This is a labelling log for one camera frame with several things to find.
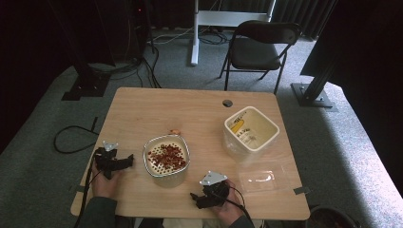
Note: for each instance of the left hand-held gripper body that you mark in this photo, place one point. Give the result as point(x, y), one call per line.
point(109, 161)

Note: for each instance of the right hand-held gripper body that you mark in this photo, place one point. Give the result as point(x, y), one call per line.
point(215, 190)

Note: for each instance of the beige strainer bowl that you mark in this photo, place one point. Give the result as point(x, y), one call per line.
point(149, 167)

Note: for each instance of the pile of red beans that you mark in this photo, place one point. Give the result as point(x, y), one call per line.
point(167, 156)

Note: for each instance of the cream square container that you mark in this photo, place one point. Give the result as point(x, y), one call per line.
point(253, 129)

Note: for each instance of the person's right hand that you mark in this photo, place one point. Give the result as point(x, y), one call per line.
point(229, 209)

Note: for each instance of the person's left hand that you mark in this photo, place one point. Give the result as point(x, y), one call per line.
point(106, 186)

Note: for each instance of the grey tape strip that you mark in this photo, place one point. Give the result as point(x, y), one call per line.
point(301, 190)
point(77, 188)

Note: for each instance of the clear plastic lid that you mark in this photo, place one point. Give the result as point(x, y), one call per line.
point(264, 177)

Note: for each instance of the small orange scrap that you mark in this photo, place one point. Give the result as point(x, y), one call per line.
point(175, 131)

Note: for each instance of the black stand with base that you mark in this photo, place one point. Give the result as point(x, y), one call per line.
point(85, 85)

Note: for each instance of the grey table grommet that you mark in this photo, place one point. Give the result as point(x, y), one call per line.
point(227, 103)

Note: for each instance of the dark round bucket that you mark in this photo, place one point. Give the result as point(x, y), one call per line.
point(329, 218)

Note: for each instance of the black folding chair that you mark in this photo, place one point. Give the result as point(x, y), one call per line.
point(256, 52)

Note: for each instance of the metal stand with base plate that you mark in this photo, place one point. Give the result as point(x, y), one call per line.
point(312, 95)

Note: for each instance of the white desk frame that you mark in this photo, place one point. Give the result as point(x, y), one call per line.
point(221, 18)

